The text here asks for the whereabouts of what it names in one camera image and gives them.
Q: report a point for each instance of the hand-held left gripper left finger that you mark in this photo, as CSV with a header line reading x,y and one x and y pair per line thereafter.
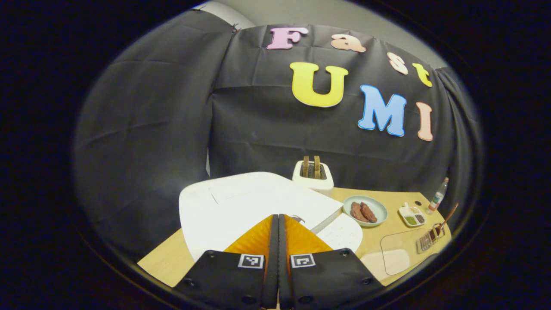
x,y
272,267

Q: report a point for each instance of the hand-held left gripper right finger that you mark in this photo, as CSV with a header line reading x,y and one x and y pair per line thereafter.
x,y
284,267

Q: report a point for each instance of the white rice cooker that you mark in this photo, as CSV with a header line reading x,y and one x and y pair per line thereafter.
x,y
241,202

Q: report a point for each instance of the brown wooden spoon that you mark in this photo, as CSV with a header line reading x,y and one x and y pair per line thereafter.
x,y
447,217

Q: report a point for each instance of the white toaster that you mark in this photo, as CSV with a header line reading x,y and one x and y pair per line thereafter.
x,y
312,185

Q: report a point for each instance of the red meat piece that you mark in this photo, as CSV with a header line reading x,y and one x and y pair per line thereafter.
x,y
369,212
356,212

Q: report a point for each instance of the brown toast slice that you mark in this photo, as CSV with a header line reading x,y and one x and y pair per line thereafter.
x,y
317,167
305,167

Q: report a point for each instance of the light blue plate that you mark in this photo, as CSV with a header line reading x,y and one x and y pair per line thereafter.
x,y
379,206

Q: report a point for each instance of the white divided dish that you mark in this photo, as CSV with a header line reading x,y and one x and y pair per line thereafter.
x,y
407,211

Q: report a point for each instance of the green beans pile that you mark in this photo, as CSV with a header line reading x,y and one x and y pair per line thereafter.
x,y
411,220

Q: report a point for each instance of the dark red beans pile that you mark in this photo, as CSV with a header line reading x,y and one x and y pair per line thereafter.
x,y
420,218

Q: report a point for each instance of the clear plastic water bottle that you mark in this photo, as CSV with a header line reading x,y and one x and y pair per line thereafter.
x,y
437,198

